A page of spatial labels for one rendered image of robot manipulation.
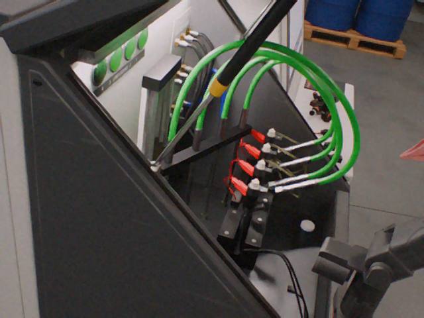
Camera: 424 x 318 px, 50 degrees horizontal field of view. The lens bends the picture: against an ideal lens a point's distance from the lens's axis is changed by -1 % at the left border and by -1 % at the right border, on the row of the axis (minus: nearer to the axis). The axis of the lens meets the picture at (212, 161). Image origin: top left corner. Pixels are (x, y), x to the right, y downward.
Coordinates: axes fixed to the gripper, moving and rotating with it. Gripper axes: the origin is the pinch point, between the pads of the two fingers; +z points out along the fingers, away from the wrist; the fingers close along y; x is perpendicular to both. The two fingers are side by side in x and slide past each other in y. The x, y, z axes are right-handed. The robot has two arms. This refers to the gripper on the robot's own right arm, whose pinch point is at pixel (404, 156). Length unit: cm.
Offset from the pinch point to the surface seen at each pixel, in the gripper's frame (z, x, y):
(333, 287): 19.4, 19.7, -17.8
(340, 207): 24.3, -9.4, -12.7
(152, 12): 19, 31, 50
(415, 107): 83, -343, -82
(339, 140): 8.5, 8.1, 10.4
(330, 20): 155, -443, 23
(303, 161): 22.0, 1.7, 6.3
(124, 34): 17, 42, 47
